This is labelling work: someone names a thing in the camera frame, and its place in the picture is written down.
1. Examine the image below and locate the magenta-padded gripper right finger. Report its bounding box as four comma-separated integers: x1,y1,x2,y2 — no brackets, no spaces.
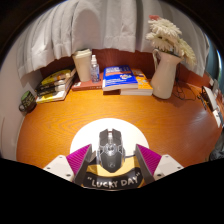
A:
134,143,185,185

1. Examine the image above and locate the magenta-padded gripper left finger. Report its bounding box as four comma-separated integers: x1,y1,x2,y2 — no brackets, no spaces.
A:
43,143,94,186

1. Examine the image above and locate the grey black computer mouse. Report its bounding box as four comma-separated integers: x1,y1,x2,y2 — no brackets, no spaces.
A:
96,128,127,174

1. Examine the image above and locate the round white yellow mouse pad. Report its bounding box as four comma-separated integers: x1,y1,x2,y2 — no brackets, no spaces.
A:
69,117,150,191

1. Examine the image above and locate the yellow white thick book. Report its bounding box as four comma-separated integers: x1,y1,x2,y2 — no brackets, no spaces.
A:
35,87,73,104

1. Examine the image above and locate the dark green mug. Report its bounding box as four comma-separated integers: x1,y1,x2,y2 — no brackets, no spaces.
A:
18,90,38,114

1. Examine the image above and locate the white flat device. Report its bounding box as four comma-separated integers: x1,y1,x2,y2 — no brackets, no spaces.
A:
201,85,219,113

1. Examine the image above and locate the dark cover book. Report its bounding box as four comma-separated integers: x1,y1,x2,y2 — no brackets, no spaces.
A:
35,78,75,96

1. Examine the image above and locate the red-brown flat book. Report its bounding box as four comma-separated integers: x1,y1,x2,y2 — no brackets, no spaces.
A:
71,79,104,92

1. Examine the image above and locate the orange cover book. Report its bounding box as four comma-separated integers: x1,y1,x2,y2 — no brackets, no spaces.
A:
119,68,154,97

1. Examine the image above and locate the white ceramic vase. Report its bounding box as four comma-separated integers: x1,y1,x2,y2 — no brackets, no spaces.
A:
149,48,183,100

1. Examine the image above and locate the yellow cover book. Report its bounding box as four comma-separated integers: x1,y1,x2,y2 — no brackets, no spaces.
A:
40,68,77,86

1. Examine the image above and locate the clear spray bottle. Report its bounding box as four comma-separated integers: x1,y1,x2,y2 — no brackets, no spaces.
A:
89,54,101,84

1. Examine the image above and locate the blue cover book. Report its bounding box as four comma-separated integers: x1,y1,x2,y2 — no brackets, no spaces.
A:
101,64,139,92

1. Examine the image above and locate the cream tissue pack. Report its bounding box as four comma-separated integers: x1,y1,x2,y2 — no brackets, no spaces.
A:
72,48,93,83

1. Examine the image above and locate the white curtain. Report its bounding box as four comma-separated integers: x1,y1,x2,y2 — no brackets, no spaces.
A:
16,0,211,79

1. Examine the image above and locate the black cable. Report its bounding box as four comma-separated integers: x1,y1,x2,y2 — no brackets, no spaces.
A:
173,63,204,102

